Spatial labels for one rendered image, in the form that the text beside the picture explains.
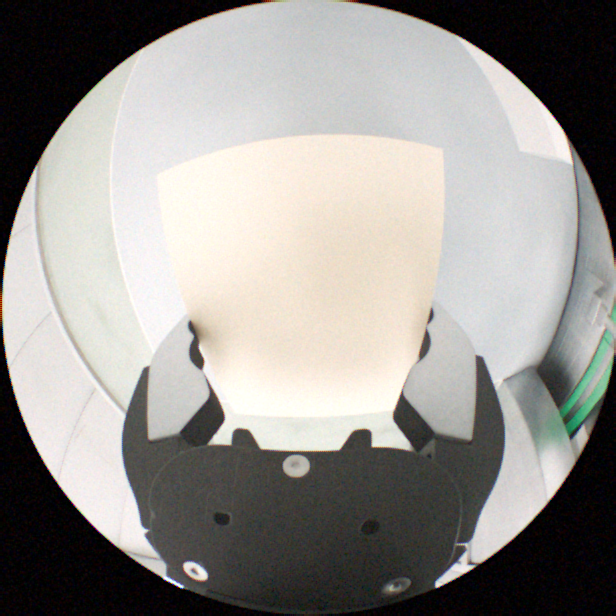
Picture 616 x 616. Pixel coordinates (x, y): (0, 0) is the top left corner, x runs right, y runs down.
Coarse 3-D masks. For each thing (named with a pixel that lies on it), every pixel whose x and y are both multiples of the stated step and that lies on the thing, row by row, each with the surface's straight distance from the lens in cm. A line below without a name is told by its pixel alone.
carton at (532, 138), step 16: (480, 64) 31; (496, 64) 29; (496, 80) 29; (512, 80) 28; (512, 96) 28; (528, 96) 27; (512, 112) 28; (528, 112) 27; (544, 112) 27; (512, 128) 28; (528, 128) 27; (544, 128) 26; (560, 128) 31; (528, 144) 27; (544, 144) 26; (560, 144) 28; (560, 160) 29
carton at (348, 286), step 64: (192, 192) 10; (256, 192) 9; (320, 192) 8; (384, 192) 9; (192, 256) 10; (256, 256) 9; (320, 256) 9; (384, 256) 9; (192, 320) 12; (256, 320) 10; (320, 320) 10; (384, 320) 10; (256, 384) 14; (320, 384) 13; (384, 384) 14
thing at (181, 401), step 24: (168, 336) 11; (192, 336) 10; (168, 360) 10; (192, 360) 9; (168, 384) 9; (192, 384) 8; (168, 408) 8; (192, 408) 7; (216, 408) 8; (168, 432) 7; (192, 432) 7; (216, 432) 8
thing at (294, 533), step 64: (192, 448) 6; (256, 448) 6; (384, 448) 5; (192, 512) 6; (256, 512) 5; (320, 512) 5; (384, 512) 5; (448, 512) 6; (192, 576) 6; (256, 576) 5; (320, 576) 5; (384, 576) 5
